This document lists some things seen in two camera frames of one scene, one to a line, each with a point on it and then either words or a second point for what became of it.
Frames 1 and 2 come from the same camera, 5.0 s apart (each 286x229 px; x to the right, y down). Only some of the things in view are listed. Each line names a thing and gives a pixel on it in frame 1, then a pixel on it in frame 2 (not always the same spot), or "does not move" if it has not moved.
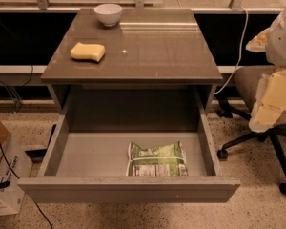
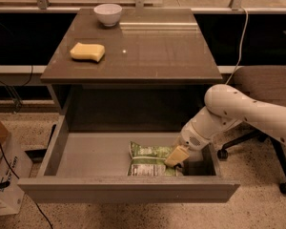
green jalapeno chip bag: x=168 y=159 does not move
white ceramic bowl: x=109 y=13 does not move
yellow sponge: x=88 y=51 does not move
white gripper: x=282 y=42 → x=191 y=139
